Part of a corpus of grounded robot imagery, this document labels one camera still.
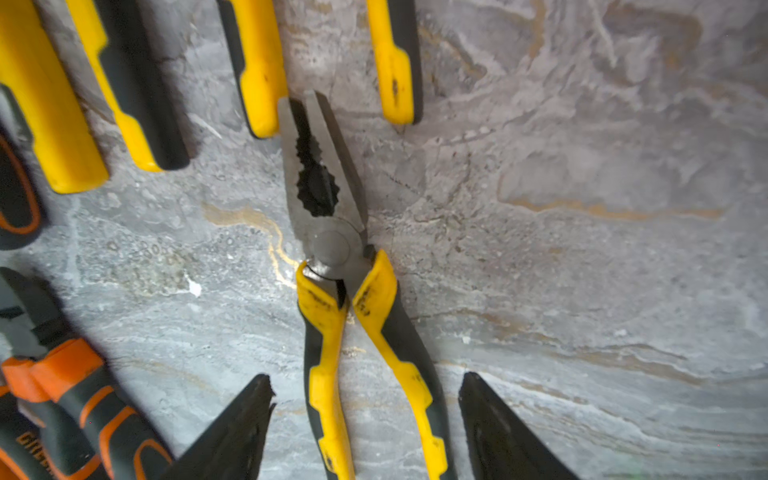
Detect orange black greener pliers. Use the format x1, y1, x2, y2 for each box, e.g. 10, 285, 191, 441
1, 385, 55, 480

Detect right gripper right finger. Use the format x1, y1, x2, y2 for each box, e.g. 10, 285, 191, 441
459, 371, 576, 480

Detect yellow handled pliers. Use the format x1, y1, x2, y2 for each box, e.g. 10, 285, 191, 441
217, 1, 423, 139

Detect orange black cutting pliers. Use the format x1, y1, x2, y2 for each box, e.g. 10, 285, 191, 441
1, 268, 174, 479

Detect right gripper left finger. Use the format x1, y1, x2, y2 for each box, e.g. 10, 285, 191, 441
163, 374, 275, 480

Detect yellow black combination pliers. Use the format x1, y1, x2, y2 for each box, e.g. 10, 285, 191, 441
278, 90, 457, 479
1, 1, 192, 195

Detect orange black long-nose pliers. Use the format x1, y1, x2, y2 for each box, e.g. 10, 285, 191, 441
1, 135, 43, 251

